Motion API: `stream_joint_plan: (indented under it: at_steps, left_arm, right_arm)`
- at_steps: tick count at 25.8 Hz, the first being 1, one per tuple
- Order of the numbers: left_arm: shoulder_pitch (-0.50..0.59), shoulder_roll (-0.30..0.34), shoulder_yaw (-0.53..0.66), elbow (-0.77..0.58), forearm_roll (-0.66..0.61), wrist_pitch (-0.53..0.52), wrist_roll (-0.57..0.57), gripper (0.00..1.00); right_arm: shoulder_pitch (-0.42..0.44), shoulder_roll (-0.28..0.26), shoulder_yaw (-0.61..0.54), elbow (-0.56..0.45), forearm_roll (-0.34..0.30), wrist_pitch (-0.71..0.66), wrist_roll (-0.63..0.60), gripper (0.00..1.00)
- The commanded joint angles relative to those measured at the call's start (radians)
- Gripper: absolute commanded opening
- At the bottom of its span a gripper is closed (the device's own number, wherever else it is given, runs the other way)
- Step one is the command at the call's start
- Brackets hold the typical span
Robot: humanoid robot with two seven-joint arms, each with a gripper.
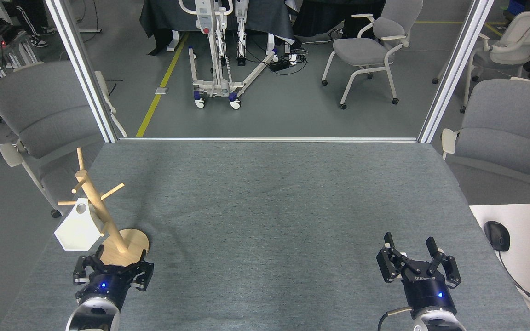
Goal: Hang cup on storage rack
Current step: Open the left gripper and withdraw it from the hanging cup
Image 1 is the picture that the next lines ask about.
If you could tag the metal floor plate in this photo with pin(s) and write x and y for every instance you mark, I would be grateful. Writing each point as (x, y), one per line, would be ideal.
(162, 90)

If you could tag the white stand on wheels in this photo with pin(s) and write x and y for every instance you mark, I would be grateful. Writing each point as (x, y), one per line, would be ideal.
(204, 18)

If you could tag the silver frame post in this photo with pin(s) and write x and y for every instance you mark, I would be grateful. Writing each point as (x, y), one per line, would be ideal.
(453, 69)
(81, 69)

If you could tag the white hexagonal cup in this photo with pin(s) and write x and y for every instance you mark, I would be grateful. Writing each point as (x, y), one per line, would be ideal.
(78, 230)

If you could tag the black power strip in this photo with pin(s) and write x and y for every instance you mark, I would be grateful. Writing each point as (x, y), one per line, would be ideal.
(279, 65)

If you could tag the wooden cup rack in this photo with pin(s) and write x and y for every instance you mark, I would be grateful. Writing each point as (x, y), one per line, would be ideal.
(113, 230)

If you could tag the grey chair with white frame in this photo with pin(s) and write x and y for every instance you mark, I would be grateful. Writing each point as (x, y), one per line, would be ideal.
(361, 50)
(39, 110)
(509, 119)

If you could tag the white mesh-back chair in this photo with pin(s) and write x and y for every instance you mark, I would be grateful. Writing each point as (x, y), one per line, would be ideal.
(527, 27)

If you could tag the silver frame rail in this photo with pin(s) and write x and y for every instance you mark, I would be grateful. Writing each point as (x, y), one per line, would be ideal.
(269, 139)

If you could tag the dark cloth covered table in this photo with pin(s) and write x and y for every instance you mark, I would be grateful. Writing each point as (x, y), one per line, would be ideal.
(164, 14)

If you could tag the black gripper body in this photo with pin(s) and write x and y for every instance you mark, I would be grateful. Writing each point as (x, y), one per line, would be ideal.
(428, 294)
(104, 287)

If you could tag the person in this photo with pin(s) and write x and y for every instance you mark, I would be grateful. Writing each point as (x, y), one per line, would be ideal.
(30, 18)

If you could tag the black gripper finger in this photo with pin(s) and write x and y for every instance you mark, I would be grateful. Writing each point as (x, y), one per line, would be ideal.
(143, 276)
(451, 271)
(83, 269)
(387, 266)

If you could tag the metal equipment rack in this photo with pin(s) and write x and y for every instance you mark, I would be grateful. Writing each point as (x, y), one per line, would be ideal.
(7, 50)

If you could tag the black computer mouse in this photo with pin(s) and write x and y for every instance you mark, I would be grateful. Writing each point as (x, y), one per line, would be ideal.
(497, 235)

